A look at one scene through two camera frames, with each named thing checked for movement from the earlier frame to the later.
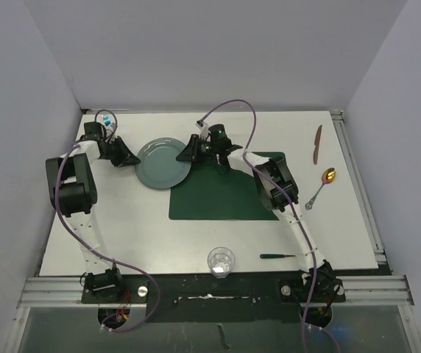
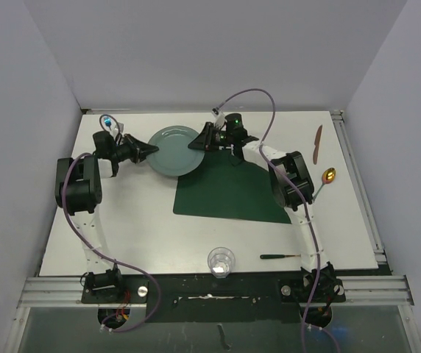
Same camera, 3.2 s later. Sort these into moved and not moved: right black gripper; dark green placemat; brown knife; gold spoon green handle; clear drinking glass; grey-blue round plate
Moved: right black gripper; grey-blue round plate
Not moved: gold spoon green handle; brown knife; clear drinking glass; dark green placemat
